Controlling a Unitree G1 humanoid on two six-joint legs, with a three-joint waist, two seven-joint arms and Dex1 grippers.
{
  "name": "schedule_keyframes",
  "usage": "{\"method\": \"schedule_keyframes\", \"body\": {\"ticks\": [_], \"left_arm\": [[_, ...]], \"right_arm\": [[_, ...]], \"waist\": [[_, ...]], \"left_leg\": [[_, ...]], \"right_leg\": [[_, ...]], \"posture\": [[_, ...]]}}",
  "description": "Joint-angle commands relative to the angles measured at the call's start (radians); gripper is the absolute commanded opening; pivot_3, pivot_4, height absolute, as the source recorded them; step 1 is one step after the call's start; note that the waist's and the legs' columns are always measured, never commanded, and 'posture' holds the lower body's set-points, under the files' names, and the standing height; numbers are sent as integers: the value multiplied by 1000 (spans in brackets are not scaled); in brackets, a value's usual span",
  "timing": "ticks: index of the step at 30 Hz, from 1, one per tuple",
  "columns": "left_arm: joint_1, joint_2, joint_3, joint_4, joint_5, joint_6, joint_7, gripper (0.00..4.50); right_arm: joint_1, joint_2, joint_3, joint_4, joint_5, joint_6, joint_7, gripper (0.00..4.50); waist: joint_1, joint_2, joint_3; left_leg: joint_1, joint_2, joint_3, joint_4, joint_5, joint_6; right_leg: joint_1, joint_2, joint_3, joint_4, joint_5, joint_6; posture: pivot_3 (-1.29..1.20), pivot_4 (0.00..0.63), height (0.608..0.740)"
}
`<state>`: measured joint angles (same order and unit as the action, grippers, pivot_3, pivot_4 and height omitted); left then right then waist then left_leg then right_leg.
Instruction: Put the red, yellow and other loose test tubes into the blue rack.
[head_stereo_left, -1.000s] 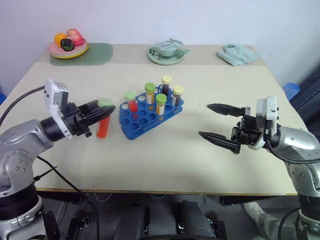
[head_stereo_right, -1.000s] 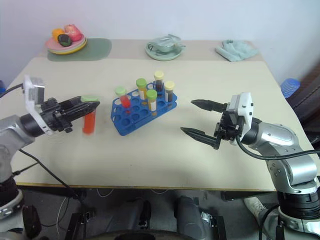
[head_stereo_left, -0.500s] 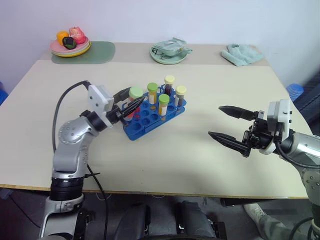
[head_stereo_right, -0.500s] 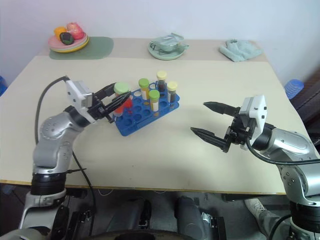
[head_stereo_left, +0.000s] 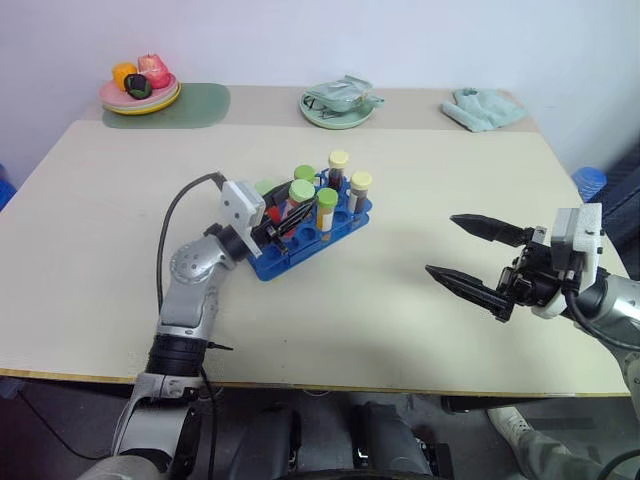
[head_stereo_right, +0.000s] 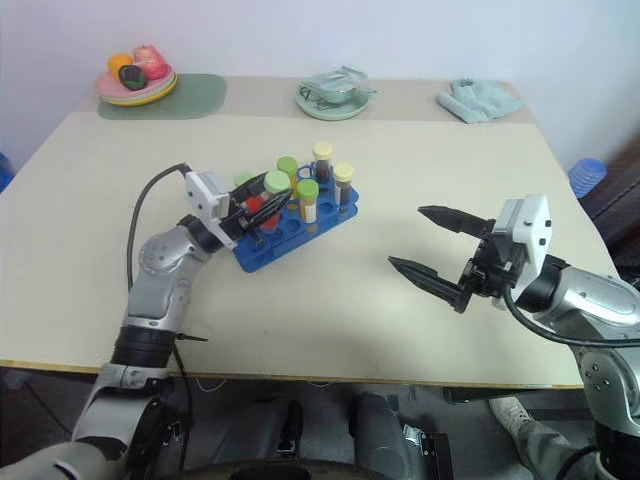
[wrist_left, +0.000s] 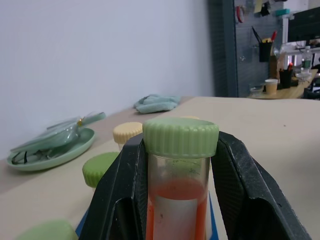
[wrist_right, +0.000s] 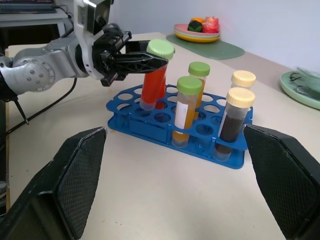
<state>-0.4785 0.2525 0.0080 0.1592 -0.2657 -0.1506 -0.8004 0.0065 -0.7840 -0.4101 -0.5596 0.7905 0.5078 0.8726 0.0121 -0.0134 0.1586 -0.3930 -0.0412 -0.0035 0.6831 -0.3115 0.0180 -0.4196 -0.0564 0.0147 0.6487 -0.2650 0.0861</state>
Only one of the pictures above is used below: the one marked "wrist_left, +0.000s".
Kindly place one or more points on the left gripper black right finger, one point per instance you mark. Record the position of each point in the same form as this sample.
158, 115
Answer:
245, 190

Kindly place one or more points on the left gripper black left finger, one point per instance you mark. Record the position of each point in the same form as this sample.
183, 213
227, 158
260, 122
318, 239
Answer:
120, 190

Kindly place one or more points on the orange tube with green cap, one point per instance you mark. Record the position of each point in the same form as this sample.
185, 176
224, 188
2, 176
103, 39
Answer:
180, 140

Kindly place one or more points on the blue tube rack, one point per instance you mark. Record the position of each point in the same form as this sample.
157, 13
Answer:
81, 226

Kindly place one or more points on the tube with cream cap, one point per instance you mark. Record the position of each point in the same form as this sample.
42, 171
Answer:
126, 132

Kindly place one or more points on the pale green plate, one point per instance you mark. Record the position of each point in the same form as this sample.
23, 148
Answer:
75, 152

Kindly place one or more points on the clear plastic packets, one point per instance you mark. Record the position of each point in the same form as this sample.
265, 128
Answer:
50, 137

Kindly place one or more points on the teal cloth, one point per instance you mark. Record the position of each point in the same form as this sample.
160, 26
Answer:
155, 105

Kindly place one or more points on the clear glass bowl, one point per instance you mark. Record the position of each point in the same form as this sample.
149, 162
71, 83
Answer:
256, 88

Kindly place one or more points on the paper cup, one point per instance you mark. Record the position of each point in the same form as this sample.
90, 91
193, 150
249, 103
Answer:
271, 86

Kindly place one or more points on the black pen holder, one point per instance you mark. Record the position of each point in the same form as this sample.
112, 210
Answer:
265, 51
285, 78

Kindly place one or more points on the dark grey pegboard panel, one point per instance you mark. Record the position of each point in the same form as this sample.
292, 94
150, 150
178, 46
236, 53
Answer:
225, 50

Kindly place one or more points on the clear plastic bottle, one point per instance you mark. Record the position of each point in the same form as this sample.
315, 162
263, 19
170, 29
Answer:
306, 58

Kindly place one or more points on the black monitor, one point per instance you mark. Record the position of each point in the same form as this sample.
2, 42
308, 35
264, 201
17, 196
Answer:
303, 23

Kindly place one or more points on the red tape roll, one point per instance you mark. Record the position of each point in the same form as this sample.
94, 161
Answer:
240, 13

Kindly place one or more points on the teal box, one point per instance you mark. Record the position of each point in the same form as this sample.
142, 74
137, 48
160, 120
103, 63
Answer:
282, 12

